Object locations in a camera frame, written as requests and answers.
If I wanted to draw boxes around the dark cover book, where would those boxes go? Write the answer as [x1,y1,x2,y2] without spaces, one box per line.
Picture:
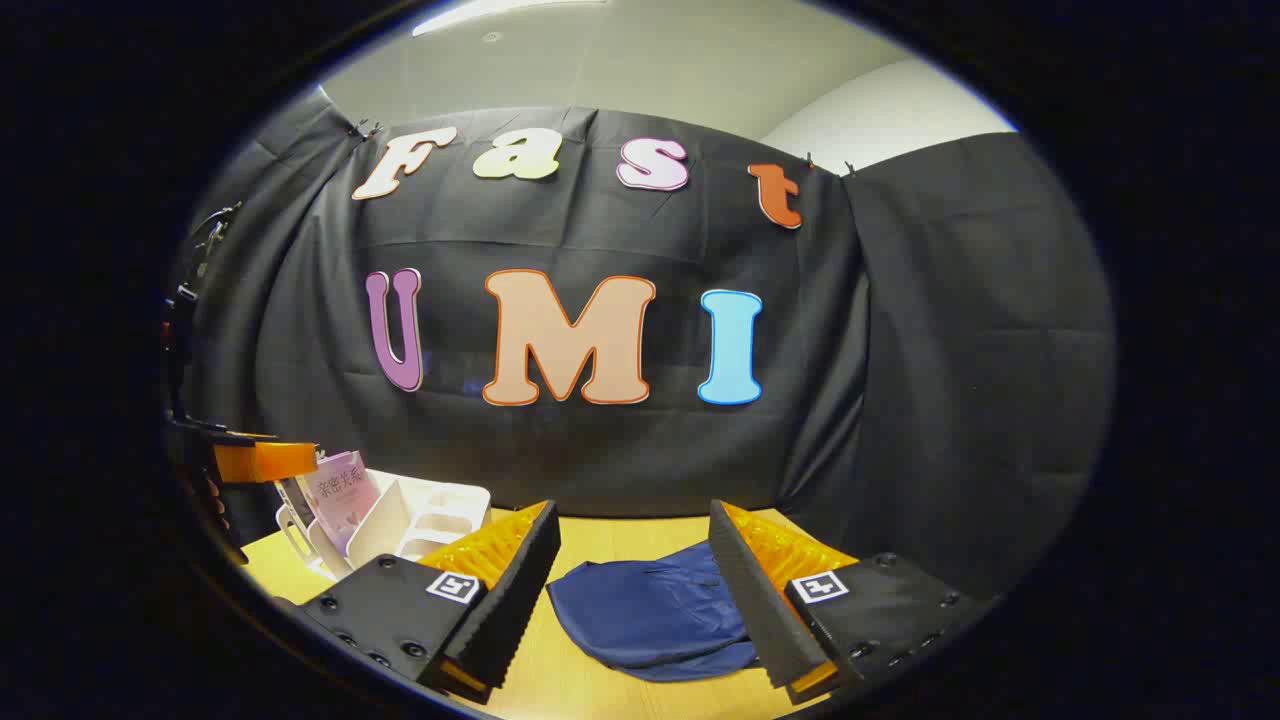
[277,478,319,531]

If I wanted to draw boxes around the white bookshelf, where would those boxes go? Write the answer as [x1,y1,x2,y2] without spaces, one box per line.
[275,465,493,581]

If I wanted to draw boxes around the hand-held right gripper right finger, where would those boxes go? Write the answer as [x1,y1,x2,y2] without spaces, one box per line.
[708,499,1001,706]

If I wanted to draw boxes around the blue schoolbag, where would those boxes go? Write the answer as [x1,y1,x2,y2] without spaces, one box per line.
[546,540,761,684]

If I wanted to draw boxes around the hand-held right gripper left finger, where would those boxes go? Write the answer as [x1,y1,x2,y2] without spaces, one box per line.
[275,500,563,704]

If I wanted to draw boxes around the pink book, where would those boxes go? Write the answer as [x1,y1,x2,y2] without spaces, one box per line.
[300,450,381,556]

